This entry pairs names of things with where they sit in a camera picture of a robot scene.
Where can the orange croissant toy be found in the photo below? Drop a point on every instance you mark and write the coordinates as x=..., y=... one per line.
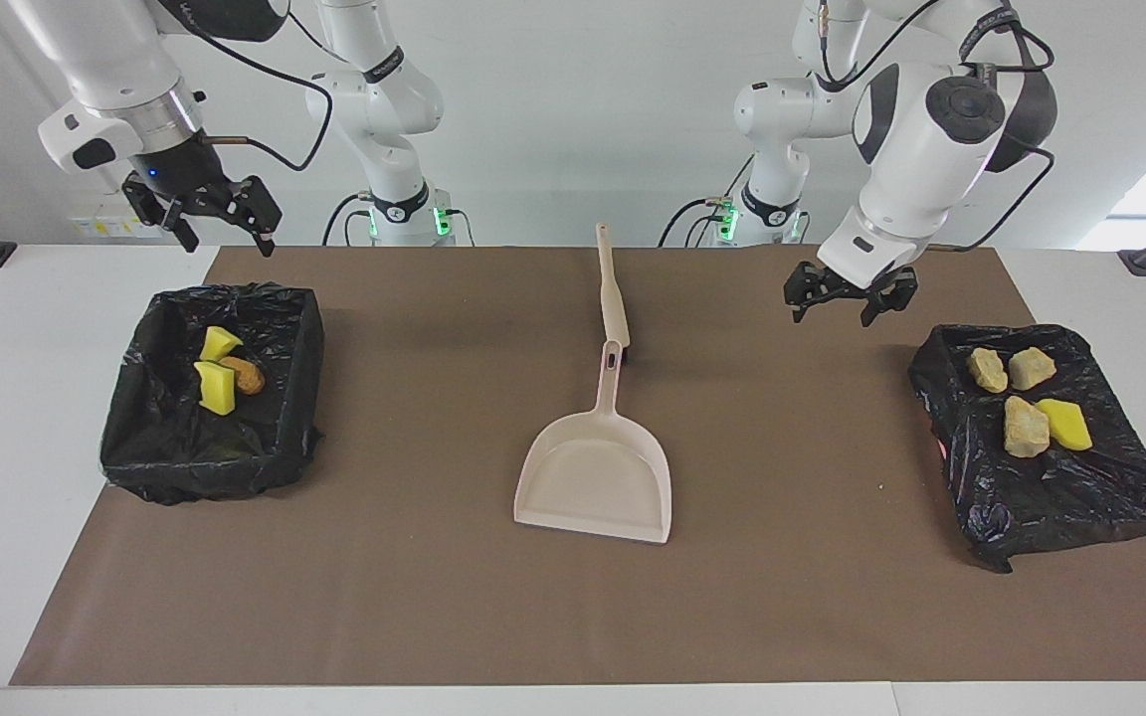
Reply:
x=1031, y=368

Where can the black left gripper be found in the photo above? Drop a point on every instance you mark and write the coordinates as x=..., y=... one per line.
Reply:
x=857, y=281

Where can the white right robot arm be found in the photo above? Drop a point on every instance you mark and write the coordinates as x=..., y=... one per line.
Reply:
x=105, y=70

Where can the beige plastic dustpan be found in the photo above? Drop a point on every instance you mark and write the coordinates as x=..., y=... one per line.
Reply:
x=598, y=477

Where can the beige hand brush black bristles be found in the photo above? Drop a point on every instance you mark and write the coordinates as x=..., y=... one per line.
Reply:
x=613, y=288

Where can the green and yellow sponge piece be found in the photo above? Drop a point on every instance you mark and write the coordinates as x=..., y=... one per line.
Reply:
x=216, y=390

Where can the brown peanut toy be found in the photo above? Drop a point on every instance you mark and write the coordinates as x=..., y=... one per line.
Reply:
x=248, y=378

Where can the brown table mat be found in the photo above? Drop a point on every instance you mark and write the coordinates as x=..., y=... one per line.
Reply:
x=573, y=617

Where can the white wall socket box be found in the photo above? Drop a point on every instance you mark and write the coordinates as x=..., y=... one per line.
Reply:
x=100, y=224

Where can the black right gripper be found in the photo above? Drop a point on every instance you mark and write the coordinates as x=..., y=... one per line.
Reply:
x=180, y=174

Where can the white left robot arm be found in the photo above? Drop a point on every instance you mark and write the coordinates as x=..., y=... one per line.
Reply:
x=921, y=139

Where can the box covered by black bag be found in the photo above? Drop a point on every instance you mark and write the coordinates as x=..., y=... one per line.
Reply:
x=1050, y=497

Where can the pale rock chunk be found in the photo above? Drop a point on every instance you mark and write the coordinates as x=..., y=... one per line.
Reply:
x=1026, y=428
x=987, y=370

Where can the open bin with black bag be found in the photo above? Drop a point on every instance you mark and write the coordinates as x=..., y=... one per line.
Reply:
x=165, y=447

